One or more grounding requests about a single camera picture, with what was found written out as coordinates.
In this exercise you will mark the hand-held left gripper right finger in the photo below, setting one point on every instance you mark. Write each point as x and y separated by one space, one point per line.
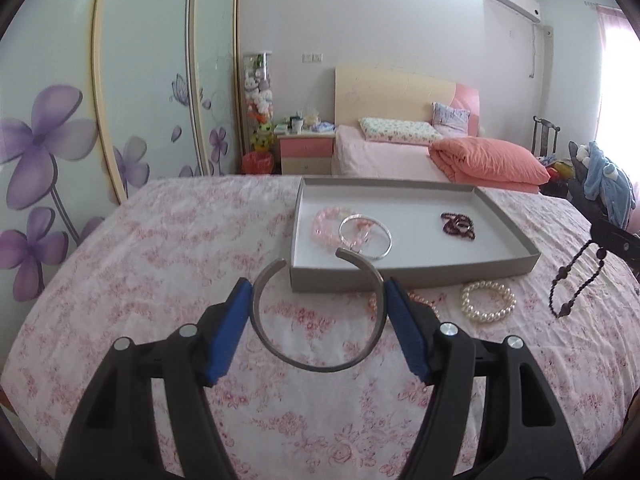
407 330

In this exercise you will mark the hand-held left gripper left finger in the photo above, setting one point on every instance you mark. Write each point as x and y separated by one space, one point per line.
227 330

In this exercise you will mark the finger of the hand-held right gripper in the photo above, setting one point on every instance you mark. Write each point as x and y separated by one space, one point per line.
625 247

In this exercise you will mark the grey cardboard tray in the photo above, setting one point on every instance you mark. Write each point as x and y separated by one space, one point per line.
425 255

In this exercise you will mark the silver cuff bangle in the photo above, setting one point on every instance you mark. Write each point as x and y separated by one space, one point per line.
325 369

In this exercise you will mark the black office chair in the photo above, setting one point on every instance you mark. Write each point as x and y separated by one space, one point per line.
580 192

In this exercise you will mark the pink floral cloth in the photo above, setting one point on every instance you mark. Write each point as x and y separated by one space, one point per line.
200 240

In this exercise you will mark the pile of colourful clothes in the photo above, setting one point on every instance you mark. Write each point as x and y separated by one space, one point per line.
559 167

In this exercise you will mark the dark wooden chair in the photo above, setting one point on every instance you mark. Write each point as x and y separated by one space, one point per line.
544 132

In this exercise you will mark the folded orange duvet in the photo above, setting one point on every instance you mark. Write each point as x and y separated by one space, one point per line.
490 160

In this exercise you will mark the red plastic bag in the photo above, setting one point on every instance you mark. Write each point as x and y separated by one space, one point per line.
257 164

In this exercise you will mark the bed with pink sheet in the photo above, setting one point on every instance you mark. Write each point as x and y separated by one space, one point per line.
385 160

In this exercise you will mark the pink and beige nightstand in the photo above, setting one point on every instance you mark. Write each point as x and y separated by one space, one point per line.
305 152

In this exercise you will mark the floral print pillow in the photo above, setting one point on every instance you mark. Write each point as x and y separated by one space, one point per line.
400 131

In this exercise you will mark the white mug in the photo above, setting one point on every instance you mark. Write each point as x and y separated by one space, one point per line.
296 124

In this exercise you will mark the small lilac pillow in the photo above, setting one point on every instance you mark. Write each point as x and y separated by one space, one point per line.
451 116

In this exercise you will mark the light blue cloth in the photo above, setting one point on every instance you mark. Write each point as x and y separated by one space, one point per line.
323 126

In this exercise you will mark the pink curtain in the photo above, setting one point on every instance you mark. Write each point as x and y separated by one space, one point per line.
614 22

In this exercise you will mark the clear tube of plush toys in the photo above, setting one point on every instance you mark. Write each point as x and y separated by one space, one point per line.
258 95

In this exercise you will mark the beige and pink headboard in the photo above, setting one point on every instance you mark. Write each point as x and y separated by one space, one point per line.
390 92

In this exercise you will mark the wardrobe with purple flower doors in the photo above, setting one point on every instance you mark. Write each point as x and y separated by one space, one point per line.
50 85

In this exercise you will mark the wall switch plate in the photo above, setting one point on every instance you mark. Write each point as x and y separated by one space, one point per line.
312 57

